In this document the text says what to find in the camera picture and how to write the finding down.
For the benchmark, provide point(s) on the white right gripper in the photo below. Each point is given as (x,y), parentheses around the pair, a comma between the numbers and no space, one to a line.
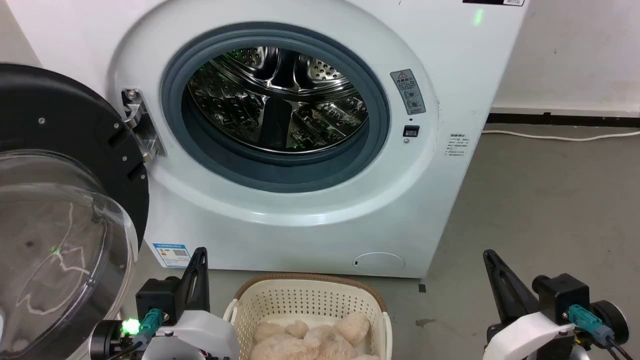
(525,332)

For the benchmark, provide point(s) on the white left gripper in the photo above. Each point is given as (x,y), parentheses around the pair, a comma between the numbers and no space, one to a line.
(205,335)

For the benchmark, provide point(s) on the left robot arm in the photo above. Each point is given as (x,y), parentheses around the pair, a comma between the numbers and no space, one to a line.
(107,340)

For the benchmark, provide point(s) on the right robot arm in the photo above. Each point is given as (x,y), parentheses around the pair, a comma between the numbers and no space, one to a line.
(614,320)

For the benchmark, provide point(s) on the white front-load washing machine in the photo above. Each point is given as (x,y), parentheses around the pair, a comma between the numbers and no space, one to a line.
(310,225)

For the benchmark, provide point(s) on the washer door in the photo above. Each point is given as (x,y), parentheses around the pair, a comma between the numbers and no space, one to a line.
(60,150)

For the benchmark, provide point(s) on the steel washing machine drum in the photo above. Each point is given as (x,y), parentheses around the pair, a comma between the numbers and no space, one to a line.
(280,100)

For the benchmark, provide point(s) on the blue energy label sticker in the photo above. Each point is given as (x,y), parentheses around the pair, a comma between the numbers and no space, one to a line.
(172,255)

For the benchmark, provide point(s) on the white perforated laundry basket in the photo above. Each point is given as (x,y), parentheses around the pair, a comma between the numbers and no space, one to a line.
(280,297)

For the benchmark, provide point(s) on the fluffy beige plush toy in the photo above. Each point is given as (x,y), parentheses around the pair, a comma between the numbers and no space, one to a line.
(280,345)
(350,330)

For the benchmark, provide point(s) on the round filter cover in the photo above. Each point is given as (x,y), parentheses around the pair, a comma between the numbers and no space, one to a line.
(378,262)

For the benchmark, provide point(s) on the small printed text label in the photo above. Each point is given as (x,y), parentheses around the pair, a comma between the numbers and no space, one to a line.
(457,145)

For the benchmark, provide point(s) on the metal door hinge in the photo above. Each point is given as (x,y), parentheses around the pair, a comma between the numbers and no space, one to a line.
(141,127)

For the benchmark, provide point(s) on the black baseboard strip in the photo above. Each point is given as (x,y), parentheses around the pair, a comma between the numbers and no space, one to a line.
(560,119)

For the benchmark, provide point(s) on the black door latch socket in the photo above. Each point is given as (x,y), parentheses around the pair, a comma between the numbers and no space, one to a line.
(411,131)

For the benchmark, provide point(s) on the grey rubber door gasket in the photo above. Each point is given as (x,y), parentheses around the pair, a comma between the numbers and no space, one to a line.
(372,130)

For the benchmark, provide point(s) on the grey warning sticker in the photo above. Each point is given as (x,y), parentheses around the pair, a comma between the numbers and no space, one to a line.
(408,91)

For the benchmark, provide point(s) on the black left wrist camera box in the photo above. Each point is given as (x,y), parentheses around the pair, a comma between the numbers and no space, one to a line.
(157,297)

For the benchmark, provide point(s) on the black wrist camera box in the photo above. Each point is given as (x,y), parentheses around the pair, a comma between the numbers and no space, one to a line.
(562,295)
(157,297)

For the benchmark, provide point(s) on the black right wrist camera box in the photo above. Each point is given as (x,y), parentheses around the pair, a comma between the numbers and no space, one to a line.
(562,295)

